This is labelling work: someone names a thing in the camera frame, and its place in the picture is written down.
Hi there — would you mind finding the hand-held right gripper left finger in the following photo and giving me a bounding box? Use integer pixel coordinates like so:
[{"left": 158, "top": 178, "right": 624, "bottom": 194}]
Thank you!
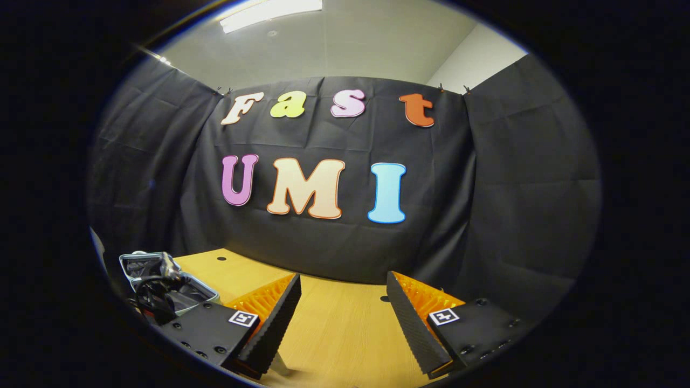
[{"left": 154, "top": 273, "right": 302, "bottom": 379}]

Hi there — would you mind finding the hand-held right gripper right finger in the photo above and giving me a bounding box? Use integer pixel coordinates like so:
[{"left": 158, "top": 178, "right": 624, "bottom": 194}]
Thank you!
[{"left": 386, "top": 271, "right": 526, "bottom": 378}]

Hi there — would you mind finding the light blue cloud-shaped suitcase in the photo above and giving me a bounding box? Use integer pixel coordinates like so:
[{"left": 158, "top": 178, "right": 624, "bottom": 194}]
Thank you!
[{"left": 119, "top": 251, "right": 220, "bottom": 318}]

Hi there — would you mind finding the black backdrop cloth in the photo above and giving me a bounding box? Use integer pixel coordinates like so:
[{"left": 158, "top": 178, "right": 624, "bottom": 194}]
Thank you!
[{"left": 86, "top": 54, "right": 602, "bottom": 324}]

